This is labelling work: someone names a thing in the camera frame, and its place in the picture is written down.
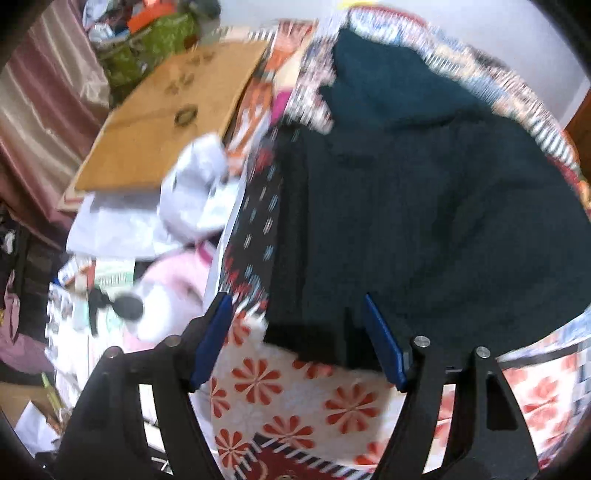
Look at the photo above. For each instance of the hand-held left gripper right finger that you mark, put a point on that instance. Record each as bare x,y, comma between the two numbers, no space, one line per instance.
383,339

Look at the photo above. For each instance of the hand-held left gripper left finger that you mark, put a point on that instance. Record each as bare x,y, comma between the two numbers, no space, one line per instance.
213,333

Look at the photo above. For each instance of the dark teal pants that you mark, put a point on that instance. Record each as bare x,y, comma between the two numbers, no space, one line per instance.
415,221

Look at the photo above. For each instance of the white and pink plush toy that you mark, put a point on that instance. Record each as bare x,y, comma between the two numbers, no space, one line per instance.
161,295

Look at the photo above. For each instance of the floral printed bedsheet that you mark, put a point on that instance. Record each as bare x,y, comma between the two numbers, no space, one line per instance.
295,406

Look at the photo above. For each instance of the white paper sheet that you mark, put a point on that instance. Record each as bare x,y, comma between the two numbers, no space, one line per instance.
111,226

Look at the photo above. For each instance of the white plastic bag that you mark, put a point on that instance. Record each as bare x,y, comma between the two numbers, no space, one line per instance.
198,184

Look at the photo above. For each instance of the brown cardboard sheet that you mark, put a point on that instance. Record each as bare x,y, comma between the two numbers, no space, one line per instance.
171,124

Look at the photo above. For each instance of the pink curtain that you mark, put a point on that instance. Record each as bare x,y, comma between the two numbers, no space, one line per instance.
46,110

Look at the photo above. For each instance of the green patterned bag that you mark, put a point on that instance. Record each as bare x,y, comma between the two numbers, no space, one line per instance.
143,46

